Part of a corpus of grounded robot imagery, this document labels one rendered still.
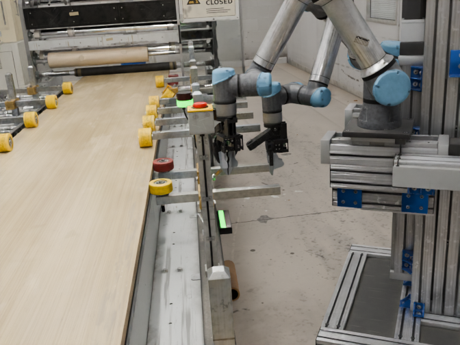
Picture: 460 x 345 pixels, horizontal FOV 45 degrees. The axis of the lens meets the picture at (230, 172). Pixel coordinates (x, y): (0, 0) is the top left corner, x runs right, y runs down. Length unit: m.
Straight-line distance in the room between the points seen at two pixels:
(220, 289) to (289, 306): 1.99
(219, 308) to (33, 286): 0.61
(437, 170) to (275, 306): 1.30
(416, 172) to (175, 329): 0.89
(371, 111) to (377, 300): 0.92
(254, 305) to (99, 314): 1.72
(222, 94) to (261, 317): 1.33
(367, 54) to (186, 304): 0.95
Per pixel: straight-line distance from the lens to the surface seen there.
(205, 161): 1.56
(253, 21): 11.11
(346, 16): 1.75
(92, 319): 1.20
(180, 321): 1.66
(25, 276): 1.43
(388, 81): 1.77
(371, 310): 2.45
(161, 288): 1.83
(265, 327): 2.70
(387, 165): 1.98
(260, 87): 1.77
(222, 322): 0.90
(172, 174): 2.15
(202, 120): 1.51
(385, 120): 1.94
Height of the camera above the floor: 1.53
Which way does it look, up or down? 19 degrees down
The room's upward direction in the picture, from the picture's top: 4 degrees counter-clockwise
